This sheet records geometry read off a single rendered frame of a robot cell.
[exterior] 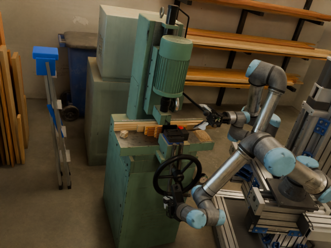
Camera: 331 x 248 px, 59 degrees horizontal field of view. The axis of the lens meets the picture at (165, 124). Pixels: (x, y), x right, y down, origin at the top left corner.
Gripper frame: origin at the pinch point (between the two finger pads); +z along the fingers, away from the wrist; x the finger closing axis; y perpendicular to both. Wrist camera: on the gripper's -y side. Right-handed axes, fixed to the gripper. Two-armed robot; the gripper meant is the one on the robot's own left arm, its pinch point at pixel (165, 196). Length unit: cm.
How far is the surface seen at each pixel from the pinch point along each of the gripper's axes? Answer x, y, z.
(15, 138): -79, -25, 142
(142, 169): -6.2, -12.2, 20.3
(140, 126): -6.4, -37.1, 24.0
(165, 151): 1.5, -23.7, 3.7
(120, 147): -21.3, -25.8, 13.3
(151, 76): -1, -67, 20
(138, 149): -10.9, -24.5, 13.3
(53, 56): -53, -83, 67
